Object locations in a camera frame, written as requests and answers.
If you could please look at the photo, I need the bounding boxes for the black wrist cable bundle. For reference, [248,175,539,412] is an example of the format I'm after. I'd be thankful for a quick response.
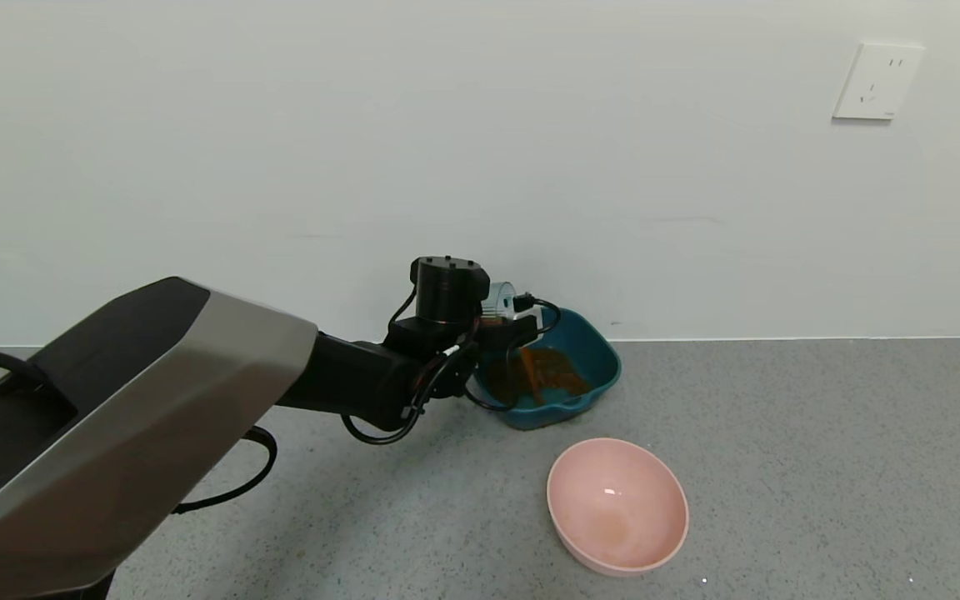
[340,329,481,446]

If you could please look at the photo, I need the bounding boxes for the clear ribbed plastic cup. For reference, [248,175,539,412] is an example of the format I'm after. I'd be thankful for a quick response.
[480,281,524,323]

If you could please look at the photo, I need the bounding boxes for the pink ribbed bowl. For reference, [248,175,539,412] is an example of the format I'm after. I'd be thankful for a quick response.
[547,437,689,578]

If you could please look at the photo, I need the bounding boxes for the black camera cable loop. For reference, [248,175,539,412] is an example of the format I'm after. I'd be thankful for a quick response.
[522,293,564,343]

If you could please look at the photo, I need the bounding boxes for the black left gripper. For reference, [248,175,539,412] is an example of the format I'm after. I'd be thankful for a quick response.
[477,314,538,355]

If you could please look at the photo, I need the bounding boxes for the white wall socket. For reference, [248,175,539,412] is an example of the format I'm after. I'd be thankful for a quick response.
[832,43,925,123]

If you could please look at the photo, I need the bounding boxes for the teal square plastic basin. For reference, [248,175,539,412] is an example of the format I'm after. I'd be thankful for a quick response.
[467,307,623,431]

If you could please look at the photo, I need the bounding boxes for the brown liquid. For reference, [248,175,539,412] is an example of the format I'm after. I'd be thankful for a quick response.
[487,343,592,408]

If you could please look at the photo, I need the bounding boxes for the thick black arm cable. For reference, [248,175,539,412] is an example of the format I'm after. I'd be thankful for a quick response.
[172,426,278,515]

